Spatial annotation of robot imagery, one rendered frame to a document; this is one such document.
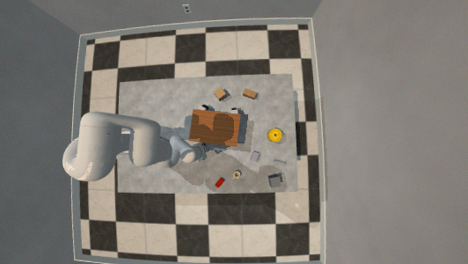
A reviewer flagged tan cardboard box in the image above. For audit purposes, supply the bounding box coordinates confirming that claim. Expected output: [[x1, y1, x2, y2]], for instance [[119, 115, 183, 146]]
[[214, 87, 227, 101]]

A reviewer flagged red toy building brick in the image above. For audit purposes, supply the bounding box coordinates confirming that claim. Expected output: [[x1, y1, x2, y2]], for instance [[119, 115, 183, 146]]
[[215, 178, 224, 187]]

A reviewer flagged brown wooden block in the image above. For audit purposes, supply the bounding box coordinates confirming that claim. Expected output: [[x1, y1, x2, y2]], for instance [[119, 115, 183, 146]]
[[243, 88, 257, 99]]

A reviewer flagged yellow short cylinder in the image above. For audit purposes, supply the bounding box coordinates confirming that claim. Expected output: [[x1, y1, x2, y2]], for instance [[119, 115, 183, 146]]
[[267, 128, 282, 142]]

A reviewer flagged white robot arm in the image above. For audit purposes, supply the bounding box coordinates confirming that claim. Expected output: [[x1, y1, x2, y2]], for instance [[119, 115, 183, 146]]
[[62, 112, 202, 181]]

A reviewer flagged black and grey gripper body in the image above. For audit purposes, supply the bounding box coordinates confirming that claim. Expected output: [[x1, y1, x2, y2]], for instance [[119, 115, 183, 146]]
[[192, 143, 207, 160]]

